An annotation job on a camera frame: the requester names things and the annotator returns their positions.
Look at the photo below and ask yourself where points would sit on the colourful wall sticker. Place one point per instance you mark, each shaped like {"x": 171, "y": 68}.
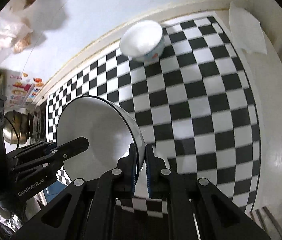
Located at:
{"x": 21, "y": 88}

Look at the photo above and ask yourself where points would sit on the white bowl colourful dots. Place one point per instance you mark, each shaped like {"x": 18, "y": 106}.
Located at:
{"x": 143, "y": 42}

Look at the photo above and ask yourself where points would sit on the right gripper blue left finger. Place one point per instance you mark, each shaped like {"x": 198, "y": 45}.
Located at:
{"x": 128, "y": 167}

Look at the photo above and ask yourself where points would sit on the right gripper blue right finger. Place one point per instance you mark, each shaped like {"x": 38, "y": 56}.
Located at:
{"x": 157, "y": 183}

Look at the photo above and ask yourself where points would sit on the clear plastic bag with eggs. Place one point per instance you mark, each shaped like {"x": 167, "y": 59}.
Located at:
{"x": 24, "y": 25}

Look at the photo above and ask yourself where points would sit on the white bowl blue rim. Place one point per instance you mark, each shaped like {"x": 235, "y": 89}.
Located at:
{"x": 110, "y": 131}

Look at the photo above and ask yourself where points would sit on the black gas stove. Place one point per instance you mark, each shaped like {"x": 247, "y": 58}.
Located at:
{"x": 37, "y": 124}

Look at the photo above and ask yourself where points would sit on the steel steamer pot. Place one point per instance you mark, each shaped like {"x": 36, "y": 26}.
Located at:
{"x": 16, "y": 127}

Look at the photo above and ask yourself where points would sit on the black white checkered mat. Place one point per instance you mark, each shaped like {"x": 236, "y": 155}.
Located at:
{"x": 194, "y": 104}

